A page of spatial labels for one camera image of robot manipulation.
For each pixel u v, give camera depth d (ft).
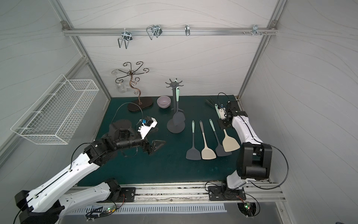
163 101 3.71
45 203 1.26
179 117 2.88
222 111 2.68
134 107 3.68
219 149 2.95
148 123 1.74
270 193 2.39
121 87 3.24
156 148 1.85
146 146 1.81
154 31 2.51
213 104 3.78
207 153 2.84
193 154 2.84
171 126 3.42
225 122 2.51
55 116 2.26
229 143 2.84
